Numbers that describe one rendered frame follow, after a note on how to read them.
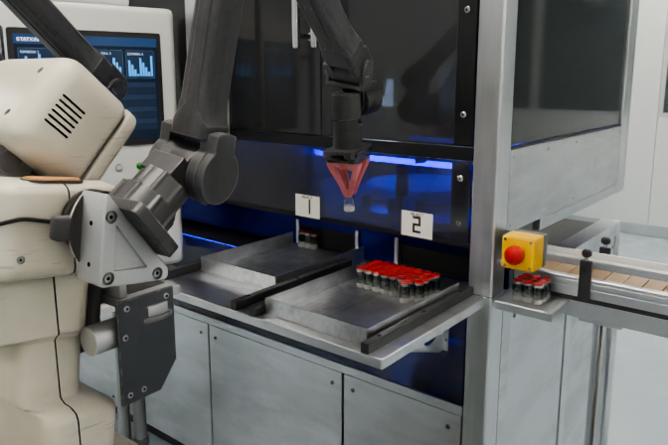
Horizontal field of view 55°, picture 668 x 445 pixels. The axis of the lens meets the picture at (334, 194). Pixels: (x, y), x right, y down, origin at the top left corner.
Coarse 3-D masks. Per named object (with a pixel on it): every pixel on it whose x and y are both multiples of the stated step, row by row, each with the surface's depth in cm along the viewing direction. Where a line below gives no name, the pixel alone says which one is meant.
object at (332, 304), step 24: (360, 264) 155; (312, 288) 142; (336, 288) 147; (360, 288) 147; (456, 288) 140; (288, 312) 127; (312, 312) 123; (336, 312) 132; (360, 312) 132; (384, 312) 132; (408, 312) 125; (336, 336) 120; (360, 336) 116
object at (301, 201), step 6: (300, 198) 172; (306, 198) 170; (312, 198) 169; (318, 198) 168; (300, 204) 172; (306, 204) 170; (312, 204) 169; (318, 204) 168; (300, 210) 172; (306, 210) 171; (312, 210) 169; (318, 210) 168; (306, 216) 171; (312, 216) 170; (318, 216) 168
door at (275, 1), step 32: (256, 0) 173; (288, 0) 166; (256, 32) 174; (288, 32) 167; (256, 64) 176; (288, 64) 169; (320, 64) 162; (256, 96) 178; (288, 96) 170; (320, 96) 164; (256, 128) 180; (288, 128) 172; (320, 128) 165
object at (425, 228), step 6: (402, 210) 152; (402, 216) 152; (408, 216) 151; (420, 216) 148; (426, 216) 147; (432, 216) 146; (402, 222) 152; (408, 222) 151; (414, 222) 150; (420, 222) 149; (426, 222) 148; (402, 228) 152; (408, 228) 151; (420, 228) 149; (426, 228) 148; (408, 234) 151; (414, 234) 150; (420, 234) 149; (426, 234) 148
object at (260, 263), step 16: (272, 240) 180; (288, 240) 185; (208, 256) 162; (224, 256) 166; (240, 256) 171; (256, 256) 172; (272, 256) 172; (288, 256) 172; (304, 256) 172; (320, 256) 172; (336, 256) 162; (352, 256) 167; (224, 272) 156; (240, 272) 152; (256, 272) 148; (272, 272) 159; (288, 272) 148; (304, 272) 152
